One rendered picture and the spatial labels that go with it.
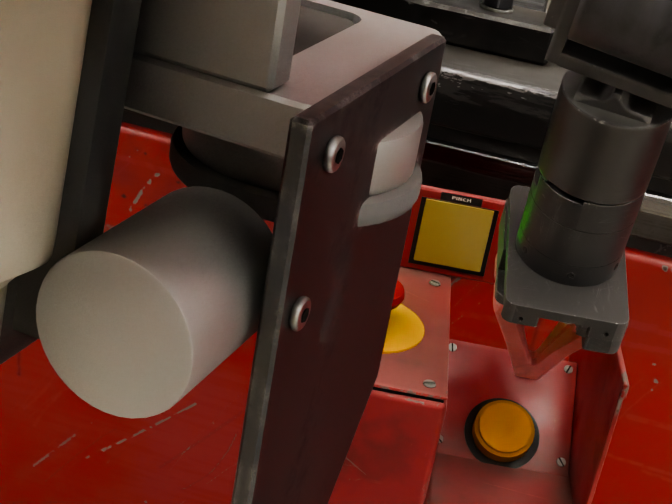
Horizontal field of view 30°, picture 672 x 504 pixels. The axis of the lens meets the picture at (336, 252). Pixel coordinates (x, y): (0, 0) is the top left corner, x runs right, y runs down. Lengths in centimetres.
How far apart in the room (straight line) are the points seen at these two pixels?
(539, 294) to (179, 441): 56
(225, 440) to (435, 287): 37
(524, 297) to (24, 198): 41
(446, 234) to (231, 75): 52
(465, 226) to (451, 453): 15
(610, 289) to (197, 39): 40
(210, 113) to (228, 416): 80
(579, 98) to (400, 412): 21
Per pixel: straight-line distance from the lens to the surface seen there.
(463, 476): 78
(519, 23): 100
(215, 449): 114
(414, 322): 77
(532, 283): 67
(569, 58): 61
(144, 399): 31
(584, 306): 66
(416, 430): 72
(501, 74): 96
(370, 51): 37
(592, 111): 62
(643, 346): 101
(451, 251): 83
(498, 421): 80
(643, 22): 58
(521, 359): 74
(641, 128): 62
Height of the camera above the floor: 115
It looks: 26 degrees down
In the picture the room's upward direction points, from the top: 10 degrees clockwise
